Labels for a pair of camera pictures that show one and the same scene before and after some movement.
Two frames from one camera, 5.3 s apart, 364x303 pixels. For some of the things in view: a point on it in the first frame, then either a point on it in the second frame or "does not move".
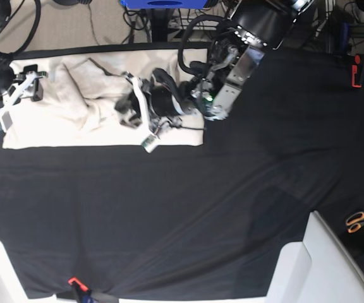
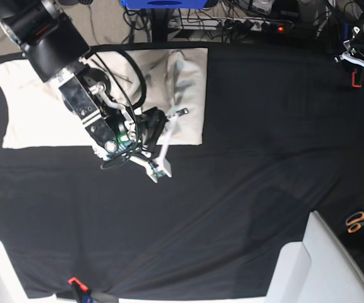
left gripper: (3, 88) -> (155, 127)
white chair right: (320, 269) does not move
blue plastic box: (164, 4) does not move
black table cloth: (306, 135) does not move
